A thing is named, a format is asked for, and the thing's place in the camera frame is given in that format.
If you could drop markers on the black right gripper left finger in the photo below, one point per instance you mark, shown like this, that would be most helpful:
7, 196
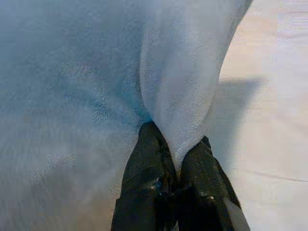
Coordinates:
144, 173

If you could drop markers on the pale blue fleece blanket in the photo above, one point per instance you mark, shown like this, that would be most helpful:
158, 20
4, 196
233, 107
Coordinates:
72, 72

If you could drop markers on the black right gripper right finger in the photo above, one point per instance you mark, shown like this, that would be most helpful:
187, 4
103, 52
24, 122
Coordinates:
204, 183

